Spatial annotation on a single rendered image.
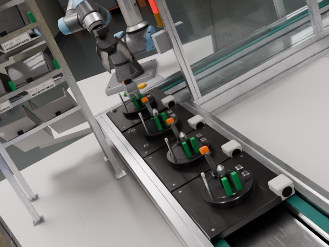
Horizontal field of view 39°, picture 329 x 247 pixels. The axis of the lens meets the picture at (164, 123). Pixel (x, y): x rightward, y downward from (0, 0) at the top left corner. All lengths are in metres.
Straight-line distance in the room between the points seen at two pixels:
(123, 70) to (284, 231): 1.49
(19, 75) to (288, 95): 0.95
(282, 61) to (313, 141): 0.50
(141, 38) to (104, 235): 1.16
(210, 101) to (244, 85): 0.15
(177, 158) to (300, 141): 0.39
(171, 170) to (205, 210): 0.24
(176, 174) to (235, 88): 0.58
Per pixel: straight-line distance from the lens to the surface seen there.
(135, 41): 2.32
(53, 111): 1.72
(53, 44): 1.49
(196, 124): 1.52
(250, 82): 1.83
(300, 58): 1.94
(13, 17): 1.53
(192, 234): 1.15
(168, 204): 1.27
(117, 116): 1.85
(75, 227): 1.56
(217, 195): 1.17
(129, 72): 2.39
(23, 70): 1.56
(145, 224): 1.40
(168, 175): 1.35
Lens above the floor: 1.69
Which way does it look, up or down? 26 degrees down
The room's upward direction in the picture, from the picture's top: 24 degrees counter-clockwise
